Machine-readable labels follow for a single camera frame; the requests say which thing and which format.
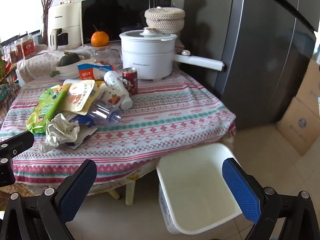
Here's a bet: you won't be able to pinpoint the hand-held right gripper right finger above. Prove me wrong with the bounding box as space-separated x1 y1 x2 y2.
222 157 320 240

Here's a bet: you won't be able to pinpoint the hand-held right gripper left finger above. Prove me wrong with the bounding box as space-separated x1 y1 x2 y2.
0 159 97 240

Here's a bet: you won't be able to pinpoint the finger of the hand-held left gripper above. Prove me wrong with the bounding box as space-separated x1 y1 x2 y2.
0 130 35 188

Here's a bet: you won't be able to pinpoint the white trash bin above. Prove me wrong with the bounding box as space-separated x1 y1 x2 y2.
156 143 244 235

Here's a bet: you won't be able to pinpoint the paper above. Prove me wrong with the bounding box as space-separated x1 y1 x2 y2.
39 113 81 153

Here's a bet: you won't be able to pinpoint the green snack packet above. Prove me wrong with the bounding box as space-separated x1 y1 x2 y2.
26 84 72 133

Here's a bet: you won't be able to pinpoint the yellow white snack pouch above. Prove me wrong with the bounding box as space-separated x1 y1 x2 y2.
61 79 97 113

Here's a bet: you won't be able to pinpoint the clear plastic bottle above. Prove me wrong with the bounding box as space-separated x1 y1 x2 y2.
86 99 122 127

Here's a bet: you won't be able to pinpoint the cream table leg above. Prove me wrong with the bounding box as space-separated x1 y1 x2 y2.
125 180 137 205

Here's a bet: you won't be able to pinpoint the cardboard box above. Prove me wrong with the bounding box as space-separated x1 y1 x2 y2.
296 59 320 115
276 97 320 155

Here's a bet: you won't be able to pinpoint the white bowl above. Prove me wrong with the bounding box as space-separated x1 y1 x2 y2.
54 59 93 80

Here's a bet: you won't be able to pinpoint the red-filled jar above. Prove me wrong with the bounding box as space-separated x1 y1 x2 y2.
14 40 24 62
22 35 35 58

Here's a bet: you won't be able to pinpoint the green squash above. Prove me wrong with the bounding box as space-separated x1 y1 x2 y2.
55 52 80 67

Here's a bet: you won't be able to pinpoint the patterned striped tablecloth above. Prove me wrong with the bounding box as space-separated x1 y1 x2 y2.
0 66 237 184

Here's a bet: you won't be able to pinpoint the orange blue milk carton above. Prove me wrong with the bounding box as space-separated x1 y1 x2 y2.
77 62 116 80

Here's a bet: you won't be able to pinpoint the white bottle green label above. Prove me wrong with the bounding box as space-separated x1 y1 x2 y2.
104 70 130 98

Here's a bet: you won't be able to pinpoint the glass teapot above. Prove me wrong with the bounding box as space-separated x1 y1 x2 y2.
89 46 122 65

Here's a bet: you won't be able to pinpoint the red drink can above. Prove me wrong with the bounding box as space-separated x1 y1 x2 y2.
122 67 139 95

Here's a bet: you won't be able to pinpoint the cream air fryer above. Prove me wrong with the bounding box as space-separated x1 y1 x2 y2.
47 0 83 50

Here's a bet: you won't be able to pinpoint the orange fruit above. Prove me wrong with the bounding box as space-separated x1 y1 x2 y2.
91 25 110 47

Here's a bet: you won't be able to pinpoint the grey refrigerator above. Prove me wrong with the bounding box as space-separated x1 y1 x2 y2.
184 0 318 130

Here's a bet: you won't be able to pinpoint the dry twigs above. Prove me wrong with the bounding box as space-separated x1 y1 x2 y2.
36 0 62 45

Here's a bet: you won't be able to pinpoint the white electric cooking pot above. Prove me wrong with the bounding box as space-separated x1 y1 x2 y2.
119 27 227 80

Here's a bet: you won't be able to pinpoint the black microwave oven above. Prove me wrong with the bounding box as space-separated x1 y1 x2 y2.
80 0 175 48

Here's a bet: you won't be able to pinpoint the woven lidded basket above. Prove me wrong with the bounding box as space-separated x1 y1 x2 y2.
144 7 186 34

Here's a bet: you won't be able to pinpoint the black wire rack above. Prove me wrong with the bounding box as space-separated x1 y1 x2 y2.
0 31 42 128

